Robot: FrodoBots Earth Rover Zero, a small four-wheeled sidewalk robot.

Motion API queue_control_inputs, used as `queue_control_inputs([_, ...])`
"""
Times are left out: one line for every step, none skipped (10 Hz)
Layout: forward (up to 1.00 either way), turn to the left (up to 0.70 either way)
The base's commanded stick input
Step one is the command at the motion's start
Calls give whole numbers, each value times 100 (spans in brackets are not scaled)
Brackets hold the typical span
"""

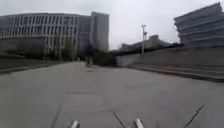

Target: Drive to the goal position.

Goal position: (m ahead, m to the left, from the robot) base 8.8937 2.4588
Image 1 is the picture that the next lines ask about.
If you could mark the dark bushes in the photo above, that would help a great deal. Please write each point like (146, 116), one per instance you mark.
(105, 59)

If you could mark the person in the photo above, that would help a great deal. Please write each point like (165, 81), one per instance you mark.
(89, 55)

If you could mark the grey concrete pavement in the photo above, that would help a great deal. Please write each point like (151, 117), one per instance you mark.
(100, 93)

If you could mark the pale lamp pole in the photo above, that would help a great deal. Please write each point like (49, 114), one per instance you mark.
(143, 38)

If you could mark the low distant building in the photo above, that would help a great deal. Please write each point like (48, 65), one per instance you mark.
(150, 43)

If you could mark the robot's own part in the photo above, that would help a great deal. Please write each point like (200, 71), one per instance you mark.
(74, 124)
(139, 123)

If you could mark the large pale multi-storey building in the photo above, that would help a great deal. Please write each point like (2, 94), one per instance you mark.
(50, 30)

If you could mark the concrete steps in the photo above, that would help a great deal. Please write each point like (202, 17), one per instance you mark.
(186, 71)

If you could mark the row of bare trees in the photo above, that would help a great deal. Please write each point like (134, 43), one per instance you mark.
(36, 50)

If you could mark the grass strip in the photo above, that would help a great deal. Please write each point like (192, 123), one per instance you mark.
(20, 63)

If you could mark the grey layered building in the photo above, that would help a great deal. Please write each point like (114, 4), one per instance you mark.
(203, 28)

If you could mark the grey concrete wall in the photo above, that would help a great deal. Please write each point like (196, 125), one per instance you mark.
(173, 56)

